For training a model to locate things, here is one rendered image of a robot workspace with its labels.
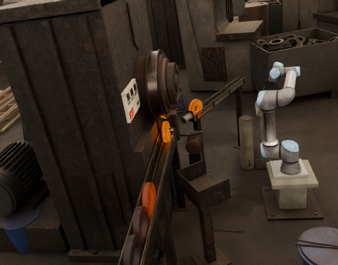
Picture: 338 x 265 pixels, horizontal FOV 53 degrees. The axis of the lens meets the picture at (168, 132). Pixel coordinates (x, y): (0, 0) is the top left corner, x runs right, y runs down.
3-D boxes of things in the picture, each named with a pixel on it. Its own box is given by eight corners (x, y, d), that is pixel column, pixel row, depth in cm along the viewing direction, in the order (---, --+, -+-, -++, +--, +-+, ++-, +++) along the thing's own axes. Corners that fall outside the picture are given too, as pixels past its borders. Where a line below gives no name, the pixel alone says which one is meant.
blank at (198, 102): (194, 120, 294) (197, 120, 292) (185, 111, 283) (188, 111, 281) (202, 104, 298) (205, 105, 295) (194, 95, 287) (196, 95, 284)
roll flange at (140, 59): (129, 42, 211) (148, 60, 257) (132, 117, 209) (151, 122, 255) (144, 41, 209) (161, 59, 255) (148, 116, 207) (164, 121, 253)
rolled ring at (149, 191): (146, 205, 173) (140, 205, 174) (154, 222, 187) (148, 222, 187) (150, 175, 186) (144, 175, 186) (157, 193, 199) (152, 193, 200)
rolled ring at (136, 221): (144, 198, 174) (138, 198, 174) (136, 226, 158) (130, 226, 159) (151, 223, 183) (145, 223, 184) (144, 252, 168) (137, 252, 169)
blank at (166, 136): (160, 132, 237) (165, 132, 236) (163, 116, 247) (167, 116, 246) (164, 146, 247) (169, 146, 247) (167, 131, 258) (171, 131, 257)
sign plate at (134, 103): (127, 123, 194) (120, 93, 186) (137, 105, 217) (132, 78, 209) (131, 122, 194) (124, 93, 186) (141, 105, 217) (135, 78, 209)
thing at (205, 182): (210, 283, 215) (198, 192, 183) (190, 256, 237) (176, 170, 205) (236, 268, 222) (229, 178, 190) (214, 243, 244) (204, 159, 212)
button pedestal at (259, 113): (256, 171, 316) (255, 110, 289) (255, 157, 337) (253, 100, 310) (274, 170, 313) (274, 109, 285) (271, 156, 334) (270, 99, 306)
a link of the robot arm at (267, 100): (280, 161, 251) (277, 93, 227) (260, 160, 257) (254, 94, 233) (283, 153, 260) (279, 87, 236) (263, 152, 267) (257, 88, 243)
